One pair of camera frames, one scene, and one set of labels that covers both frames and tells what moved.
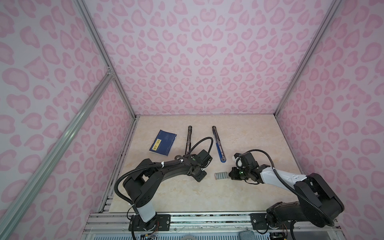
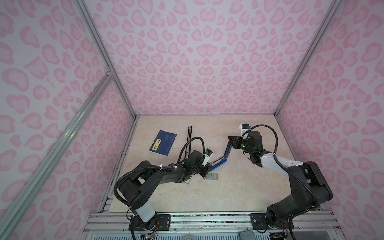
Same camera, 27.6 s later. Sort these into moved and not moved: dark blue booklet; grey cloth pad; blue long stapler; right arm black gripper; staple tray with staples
Moved: blue long stapler; right arm black gripper; staple tray with staples
Not moved: dark blue booklet; grey cloth pad
